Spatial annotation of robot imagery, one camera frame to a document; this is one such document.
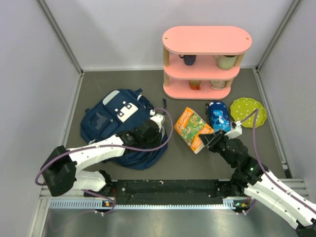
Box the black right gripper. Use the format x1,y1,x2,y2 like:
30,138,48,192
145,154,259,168
199,128,237,168

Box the orange Treehouse book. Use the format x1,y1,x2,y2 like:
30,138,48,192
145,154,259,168
174,107,214,154

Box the navy blue backpack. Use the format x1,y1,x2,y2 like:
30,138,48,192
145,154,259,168
80,89,168,170

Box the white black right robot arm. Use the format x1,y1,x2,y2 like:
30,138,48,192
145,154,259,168
199,131,316,237

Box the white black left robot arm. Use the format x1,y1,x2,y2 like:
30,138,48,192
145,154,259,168
42,115,164,197

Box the blue dinosaur pencil case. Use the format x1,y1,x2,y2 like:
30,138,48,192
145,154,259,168
206,101,231,132

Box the green polka dot plate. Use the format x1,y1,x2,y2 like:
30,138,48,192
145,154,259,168
230,97,267,127

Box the patterned flower-shaped bowl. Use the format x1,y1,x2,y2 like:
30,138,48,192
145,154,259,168
209,80,227,90

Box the orange cup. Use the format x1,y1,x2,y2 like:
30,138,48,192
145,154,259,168
189,80,201,90

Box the pink three-tier shelf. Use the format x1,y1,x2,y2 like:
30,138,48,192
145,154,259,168
162,26,252,100

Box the pale green mug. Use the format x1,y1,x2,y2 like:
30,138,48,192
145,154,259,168
213,55,237,70

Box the dark blue mug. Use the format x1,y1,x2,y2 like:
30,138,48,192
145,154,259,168
179,55,197,66

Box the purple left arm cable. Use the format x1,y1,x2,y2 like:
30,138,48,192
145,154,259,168
35,107,174,215

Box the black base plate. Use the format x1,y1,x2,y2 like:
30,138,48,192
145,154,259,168
83,179,247,205

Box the aluminium frame rail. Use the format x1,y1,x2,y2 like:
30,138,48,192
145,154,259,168
39,179,310,210

